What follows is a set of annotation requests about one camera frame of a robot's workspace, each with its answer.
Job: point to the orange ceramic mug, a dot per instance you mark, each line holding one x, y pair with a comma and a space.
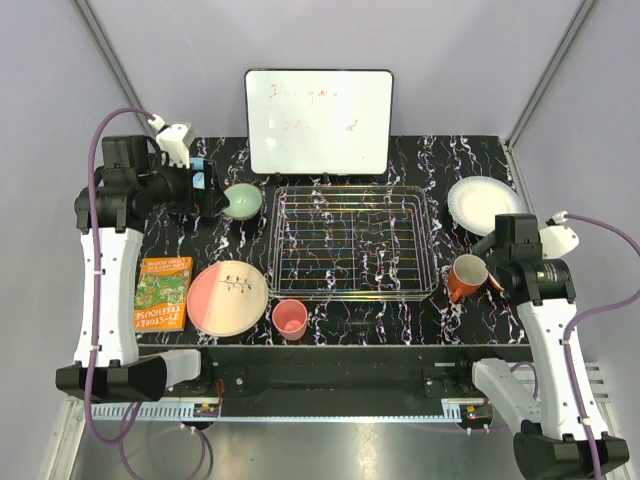
466, 275

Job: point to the orange and white bowl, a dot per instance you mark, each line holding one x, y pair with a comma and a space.
493, 281

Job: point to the metal wire dish rack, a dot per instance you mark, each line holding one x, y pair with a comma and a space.
351, 243

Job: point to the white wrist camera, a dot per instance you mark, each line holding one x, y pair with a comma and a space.
557, 238
174, 139

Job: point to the pink and cream plate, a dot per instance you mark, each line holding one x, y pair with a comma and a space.
227, 298

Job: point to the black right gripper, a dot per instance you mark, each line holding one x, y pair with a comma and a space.
483, 244

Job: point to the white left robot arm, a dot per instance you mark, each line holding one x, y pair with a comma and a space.
138, 175

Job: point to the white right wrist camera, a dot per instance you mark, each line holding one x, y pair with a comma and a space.
557, 238

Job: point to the white dry-erase board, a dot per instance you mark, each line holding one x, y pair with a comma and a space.
319, 121

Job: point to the orange children's book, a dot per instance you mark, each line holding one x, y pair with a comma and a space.
161, 294

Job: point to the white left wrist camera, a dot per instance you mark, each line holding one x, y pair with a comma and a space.
174, 139

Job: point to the pink plastic cup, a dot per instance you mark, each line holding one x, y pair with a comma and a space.
290, 318

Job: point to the green ceramic bowl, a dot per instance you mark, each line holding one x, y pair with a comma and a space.
245, 201

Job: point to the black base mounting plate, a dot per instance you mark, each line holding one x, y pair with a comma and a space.
340, 381

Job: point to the white scalloped plate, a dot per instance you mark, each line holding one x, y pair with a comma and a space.
473, 203

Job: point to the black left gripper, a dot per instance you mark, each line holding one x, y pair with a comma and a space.
205, 202

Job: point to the blue headphones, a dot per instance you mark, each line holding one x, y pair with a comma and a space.
198, 176

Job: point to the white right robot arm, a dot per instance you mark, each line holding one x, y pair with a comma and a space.
559, 432

